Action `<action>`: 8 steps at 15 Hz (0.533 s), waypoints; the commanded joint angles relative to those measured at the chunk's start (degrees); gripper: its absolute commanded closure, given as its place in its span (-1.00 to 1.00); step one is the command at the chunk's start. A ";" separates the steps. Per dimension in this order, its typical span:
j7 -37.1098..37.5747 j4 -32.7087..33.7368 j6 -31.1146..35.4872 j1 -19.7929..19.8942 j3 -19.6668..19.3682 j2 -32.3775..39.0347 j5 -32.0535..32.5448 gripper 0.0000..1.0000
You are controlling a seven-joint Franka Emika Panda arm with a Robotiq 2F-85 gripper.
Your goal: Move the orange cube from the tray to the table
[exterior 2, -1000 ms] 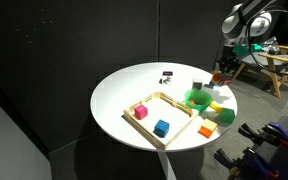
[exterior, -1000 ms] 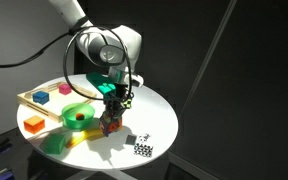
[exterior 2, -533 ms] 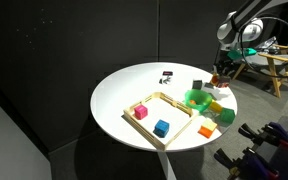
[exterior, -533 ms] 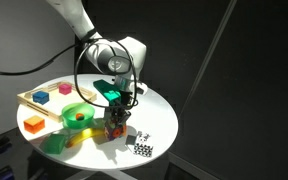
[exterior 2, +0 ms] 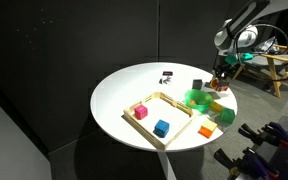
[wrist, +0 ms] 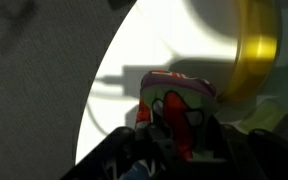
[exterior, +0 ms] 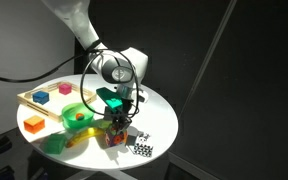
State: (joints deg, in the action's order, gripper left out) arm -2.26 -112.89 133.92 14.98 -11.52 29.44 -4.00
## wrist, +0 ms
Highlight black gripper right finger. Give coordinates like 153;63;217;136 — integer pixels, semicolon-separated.
205;117;288;180

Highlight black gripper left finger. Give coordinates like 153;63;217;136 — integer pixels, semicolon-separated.
60;124;183;180

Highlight multicoloured picture cube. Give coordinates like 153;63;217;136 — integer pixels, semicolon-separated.
135;70;218;160

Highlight small yellow-green block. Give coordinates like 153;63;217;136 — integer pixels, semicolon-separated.
237;100;287;134

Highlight white round table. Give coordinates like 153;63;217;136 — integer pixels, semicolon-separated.
75;0;288;161

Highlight yellow banana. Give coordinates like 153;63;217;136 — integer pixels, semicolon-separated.
219;0;278;102

